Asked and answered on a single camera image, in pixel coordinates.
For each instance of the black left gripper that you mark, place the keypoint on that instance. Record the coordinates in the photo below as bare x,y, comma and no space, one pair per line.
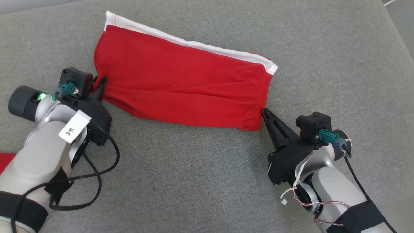
97,119

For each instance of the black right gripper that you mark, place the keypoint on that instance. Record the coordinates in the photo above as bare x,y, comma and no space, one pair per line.
286,161

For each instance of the red shorts with white stripe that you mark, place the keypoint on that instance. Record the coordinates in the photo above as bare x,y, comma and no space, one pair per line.
181,84

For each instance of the red jersey with white sleeves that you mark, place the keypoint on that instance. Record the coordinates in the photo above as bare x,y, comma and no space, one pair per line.
5,161

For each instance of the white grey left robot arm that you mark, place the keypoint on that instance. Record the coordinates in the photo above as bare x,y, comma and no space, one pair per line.
38,155

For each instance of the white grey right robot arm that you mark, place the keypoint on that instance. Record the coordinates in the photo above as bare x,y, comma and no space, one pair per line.
336,191

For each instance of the white paper label tag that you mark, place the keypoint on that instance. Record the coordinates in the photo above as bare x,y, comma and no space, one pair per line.
74,127

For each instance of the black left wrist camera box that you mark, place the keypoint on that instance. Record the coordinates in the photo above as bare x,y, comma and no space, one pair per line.
76,79

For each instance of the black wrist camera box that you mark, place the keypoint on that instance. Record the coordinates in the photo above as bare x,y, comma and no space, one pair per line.
76,79
312,124

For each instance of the teal left camera connector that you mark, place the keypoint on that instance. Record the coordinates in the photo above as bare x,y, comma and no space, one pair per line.
67,87

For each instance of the teal camera connector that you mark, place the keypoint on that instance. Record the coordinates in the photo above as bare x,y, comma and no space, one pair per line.
67,87
328,136

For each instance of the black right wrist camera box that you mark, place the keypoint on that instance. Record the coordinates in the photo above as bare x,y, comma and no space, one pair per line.
312,124

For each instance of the teal right camera connector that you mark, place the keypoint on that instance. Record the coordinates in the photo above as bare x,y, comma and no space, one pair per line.
328,136

